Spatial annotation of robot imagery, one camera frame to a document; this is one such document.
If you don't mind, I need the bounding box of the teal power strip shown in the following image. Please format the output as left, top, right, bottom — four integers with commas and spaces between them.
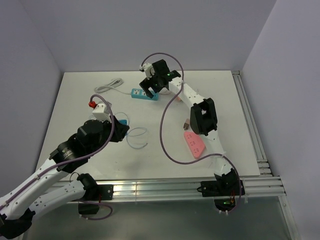
130, 88, 159, 101

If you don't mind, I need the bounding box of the white power cord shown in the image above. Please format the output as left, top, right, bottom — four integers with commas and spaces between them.
94, 78, 132, 96

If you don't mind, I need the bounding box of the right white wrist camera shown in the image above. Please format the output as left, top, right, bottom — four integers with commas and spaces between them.
139, 62, 155, 80

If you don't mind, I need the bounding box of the pink USB charger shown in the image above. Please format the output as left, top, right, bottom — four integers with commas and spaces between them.
174, 96, 181, 102

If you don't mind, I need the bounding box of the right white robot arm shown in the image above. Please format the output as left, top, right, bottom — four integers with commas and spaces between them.
139, 59, 243, 197

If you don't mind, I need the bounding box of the pink triangular power strip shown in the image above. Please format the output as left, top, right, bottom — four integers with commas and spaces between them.
183, 131, 206, 160

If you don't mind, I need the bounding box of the aluminium rail frame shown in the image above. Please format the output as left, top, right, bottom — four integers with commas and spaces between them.
12, 70, 301, 240

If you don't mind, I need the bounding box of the blue square plug adapter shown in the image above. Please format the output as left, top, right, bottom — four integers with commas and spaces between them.
118, 119, 128, 125

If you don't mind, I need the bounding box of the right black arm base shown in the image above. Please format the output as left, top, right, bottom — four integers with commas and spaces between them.
196, 179, 246, 214

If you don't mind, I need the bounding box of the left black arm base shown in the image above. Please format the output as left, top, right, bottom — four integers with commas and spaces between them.
77, 184, 114, 217

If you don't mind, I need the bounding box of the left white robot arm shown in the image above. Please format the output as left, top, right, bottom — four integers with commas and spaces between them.
0, 119, 130, 240

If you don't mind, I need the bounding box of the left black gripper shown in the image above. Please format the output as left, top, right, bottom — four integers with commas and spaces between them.
88, 114, 130, 156

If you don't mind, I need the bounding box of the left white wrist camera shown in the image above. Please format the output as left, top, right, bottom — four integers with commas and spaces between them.
92, 101, 111, 122

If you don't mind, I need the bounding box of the light blue thin cable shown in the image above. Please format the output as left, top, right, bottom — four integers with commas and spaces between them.
107, 112, 149, 150

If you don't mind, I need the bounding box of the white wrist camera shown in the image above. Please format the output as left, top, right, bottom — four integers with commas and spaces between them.
139, 62, 155, 80
92, 101, 111, 122

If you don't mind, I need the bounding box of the brown small plug adapter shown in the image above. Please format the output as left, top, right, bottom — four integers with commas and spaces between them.
183, 118, 190, 131

